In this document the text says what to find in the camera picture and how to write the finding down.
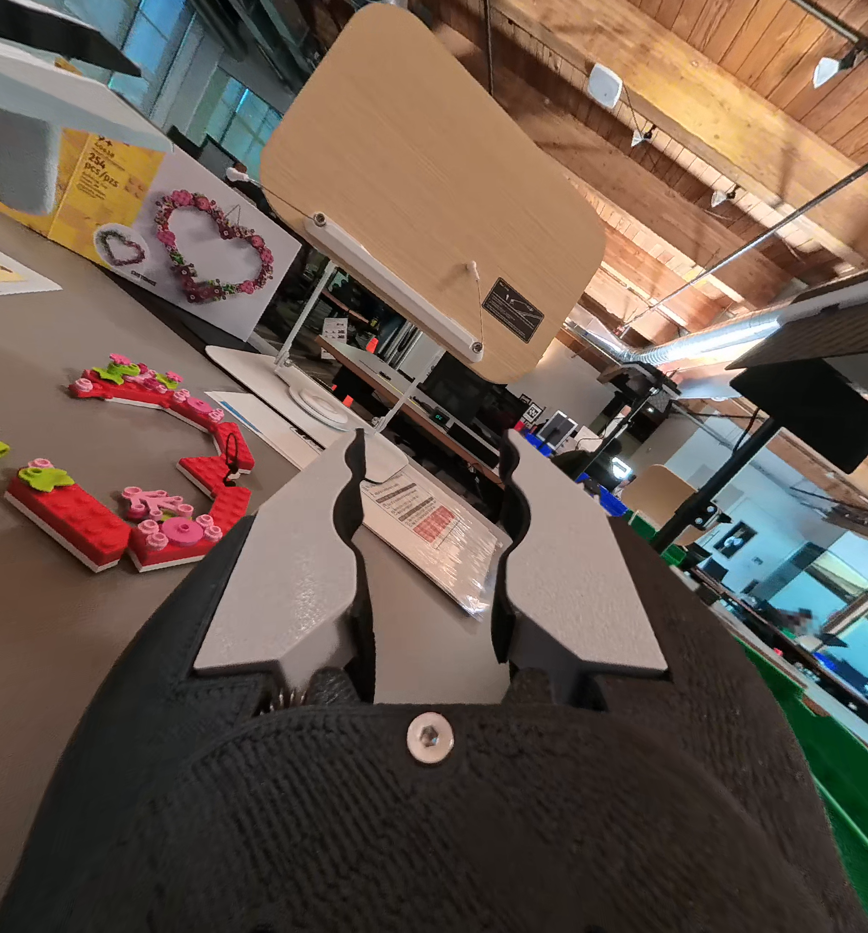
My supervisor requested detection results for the dark tilted board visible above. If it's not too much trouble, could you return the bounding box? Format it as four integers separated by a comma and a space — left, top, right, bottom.
725, 259, 868, 374

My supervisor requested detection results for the metal ceiling rod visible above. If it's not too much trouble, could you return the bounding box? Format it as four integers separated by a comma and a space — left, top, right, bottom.
618, 142, 868, 340

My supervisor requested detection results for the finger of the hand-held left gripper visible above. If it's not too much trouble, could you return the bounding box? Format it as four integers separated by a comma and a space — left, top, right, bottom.
0, 33, 174, 153
0, 0, 142, 76

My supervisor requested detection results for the silver air duct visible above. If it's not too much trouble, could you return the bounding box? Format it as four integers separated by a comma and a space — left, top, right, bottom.
619, 306, 788, 365

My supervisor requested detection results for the long background table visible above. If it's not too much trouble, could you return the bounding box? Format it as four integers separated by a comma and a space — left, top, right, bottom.
316, 334, 508, 485

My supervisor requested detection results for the wooden book stand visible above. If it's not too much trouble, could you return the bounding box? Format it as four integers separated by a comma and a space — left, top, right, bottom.
206, 3, 610, 484

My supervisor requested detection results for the clear plastic wrapped sheet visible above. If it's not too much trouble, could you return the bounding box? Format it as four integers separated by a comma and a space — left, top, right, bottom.
204, 391, 513, 622

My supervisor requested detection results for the yellow white lego box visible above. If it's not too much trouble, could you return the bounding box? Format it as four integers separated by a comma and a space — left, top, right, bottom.
0, 127, 304, 344

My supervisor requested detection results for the white ceiling access point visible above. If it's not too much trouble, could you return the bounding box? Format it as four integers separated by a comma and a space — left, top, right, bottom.
587, 63, 626, 110

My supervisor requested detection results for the black monitor pole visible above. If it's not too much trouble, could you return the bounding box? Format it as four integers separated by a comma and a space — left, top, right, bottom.
651, 415, 783, 553

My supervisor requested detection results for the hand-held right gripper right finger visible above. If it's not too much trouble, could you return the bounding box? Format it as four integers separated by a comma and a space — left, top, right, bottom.
489, 429, 669, 701

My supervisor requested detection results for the black monitor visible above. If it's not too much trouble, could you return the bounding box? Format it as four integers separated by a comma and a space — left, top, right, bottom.
730, 359, 868, 476

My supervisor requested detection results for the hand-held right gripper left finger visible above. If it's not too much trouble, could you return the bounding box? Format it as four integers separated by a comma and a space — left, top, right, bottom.
193, 429, 376, 704

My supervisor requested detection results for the lego instruction booklet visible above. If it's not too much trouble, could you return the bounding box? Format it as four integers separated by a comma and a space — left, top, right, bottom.
0, 230, 63, 298

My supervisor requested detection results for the red lego heart half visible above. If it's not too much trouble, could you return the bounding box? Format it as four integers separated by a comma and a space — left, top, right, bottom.
4, 353, 257, 574

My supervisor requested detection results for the large window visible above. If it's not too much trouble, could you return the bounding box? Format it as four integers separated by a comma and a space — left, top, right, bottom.
124, 0, 283, 172

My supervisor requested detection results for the green panel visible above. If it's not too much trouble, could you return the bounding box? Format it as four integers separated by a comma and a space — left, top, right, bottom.
736, 634, 868, 933

